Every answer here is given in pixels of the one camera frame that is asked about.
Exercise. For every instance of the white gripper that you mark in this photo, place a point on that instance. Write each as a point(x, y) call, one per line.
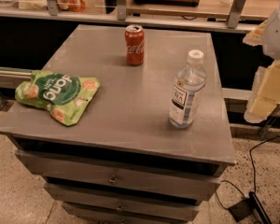
point(264, 97)

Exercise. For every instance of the clear plastic water bottle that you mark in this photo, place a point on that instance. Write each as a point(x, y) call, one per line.
point(187, 90)

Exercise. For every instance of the long wooden counter shelf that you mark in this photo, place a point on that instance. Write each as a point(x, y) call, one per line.
point(209, 16)

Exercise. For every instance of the red cola can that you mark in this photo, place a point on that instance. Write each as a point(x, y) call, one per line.
point(134, 37)

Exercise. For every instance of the black floor pedal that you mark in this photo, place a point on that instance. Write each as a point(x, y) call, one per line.
point(247, 207)

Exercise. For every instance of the grey drawer cabinet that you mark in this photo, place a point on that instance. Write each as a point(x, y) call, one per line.
point(124, 161)

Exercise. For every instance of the green snack bag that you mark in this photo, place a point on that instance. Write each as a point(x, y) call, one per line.
point(64, 97)

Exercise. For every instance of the metal rail at left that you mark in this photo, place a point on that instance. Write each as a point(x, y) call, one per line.
point(11, 78)

